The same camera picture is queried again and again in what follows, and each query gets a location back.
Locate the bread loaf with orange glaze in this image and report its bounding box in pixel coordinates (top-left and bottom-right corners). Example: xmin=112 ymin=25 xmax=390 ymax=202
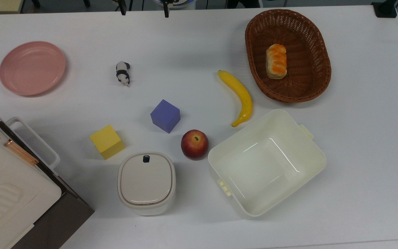
xmin=266 ymin=44 xmax=287 ymax=80

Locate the brown wicker basket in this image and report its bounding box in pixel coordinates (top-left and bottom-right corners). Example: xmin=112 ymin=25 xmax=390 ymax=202
xmin=245 ymin=9 xmax=332 ymax=103

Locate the small panda figurine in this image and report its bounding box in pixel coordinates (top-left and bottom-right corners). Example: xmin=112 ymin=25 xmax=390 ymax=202
xmin=116 ymin=61 xmax=131 ymax=87

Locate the purple foam cube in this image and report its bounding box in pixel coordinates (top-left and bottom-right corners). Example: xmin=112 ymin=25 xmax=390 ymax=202
xmin=150 ymin=99 xmax=181 ymax=134

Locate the yellow banana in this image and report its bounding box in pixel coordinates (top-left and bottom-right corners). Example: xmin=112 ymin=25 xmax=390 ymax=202
xmin=218 ymin=70 xmax=254 ymax=128

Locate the red apple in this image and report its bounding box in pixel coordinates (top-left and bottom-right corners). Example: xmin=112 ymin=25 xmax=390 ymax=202
xmin=181 ymin=129 xmax=209 ymax=160

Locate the yellow foam cube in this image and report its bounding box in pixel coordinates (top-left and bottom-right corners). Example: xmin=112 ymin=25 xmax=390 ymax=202
xmin=89 ymin=124 xmax=126 ymax=160

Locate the pink round plate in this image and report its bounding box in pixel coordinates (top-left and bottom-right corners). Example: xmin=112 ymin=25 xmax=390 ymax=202
xmin=0 ymin=41 xmax=67 ymax=96

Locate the small beige lidded bin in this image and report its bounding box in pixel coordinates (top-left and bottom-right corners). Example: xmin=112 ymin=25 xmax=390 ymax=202
xmin=117 ymin=151 xmax=177 ymax=216

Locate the cream plastic tub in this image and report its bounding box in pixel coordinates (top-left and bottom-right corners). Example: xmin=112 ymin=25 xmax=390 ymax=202
xmin=208 ymin=109 xmax=327 ymax=218

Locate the black table clamp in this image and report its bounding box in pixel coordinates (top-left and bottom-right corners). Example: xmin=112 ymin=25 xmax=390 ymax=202
xmin=371 ymin=0 xmax=398 ymax=18

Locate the dark wood drawer cabinet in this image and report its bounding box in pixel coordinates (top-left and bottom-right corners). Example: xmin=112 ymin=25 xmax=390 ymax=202
xmin=0 ymin=100 xmax=95 ymax=249

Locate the white drawer handle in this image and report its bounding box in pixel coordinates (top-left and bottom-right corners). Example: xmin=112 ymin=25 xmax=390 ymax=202
xmin=6 ymin=117 xmax=61 ymax=170

